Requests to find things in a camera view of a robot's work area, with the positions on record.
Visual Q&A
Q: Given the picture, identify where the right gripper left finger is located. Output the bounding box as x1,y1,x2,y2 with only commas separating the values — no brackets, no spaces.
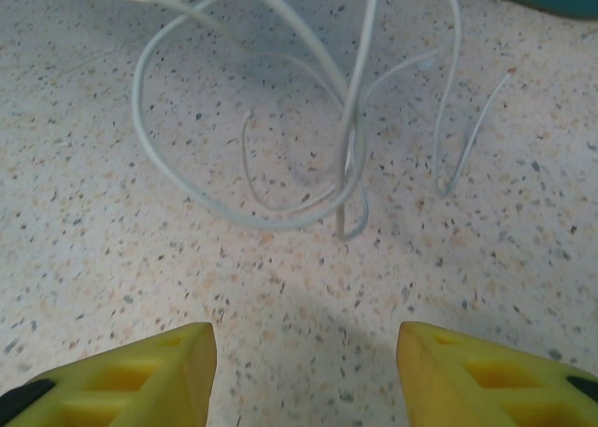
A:
0,321,219,427

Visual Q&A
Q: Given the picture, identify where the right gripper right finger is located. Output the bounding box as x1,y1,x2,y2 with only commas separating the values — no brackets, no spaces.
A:
396,320,598,427

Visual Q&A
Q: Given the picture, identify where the thin white cable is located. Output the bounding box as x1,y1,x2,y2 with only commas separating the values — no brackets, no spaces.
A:
81,0,440,241
432,0,513,199

